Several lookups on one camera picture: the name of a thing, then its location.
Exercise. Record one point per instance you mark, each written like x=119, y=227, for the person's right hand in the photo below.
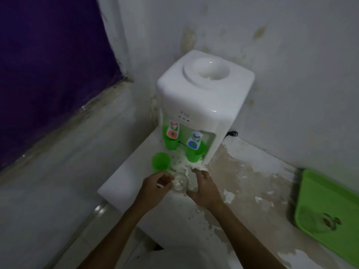
x=207, y=193

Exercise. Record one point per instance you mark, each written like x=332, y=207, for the person's left hand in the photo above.
x=154, y=189

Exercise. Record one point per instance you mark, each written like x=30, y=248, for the person's right thumb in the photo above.
x=193, y=194

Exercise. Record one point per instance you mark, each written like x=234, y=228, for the person's left thumb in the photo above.
x=167, y=186

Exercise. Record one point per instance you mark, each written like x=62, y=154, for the clear drinking glass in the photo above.
x=181, y=182

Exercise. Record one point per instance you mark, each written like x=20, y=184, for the person's right forearm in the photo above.
x=244, y=238

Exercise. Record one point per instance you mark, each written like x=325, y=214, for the person's left forearm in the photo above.
x=117, y=235

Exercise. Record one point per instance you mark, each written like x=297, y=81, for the green plastic cup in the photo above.
x=160, y=162

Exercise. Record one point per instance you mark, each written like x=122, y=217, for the white drip tray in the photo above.
x=179, y=163

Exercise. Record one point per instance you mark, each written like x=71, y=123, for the green tap with blue label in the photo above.
x=195, y=149

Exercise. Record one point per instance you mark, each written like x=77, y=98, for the green tap with red label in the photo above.
x=171, y=137

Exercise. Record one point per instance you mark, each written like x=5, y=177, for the white water dispenser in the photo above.
x=204, y=100

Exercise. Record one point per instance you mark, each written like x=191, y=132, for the clear glass on tray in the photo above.
x=322, y=219

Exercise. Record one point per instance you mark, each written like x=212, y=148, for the green plastic tray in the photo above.
x=331, y=198

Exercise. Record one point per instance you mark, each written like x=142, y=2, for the purple curtain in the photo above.
x=47, y=69

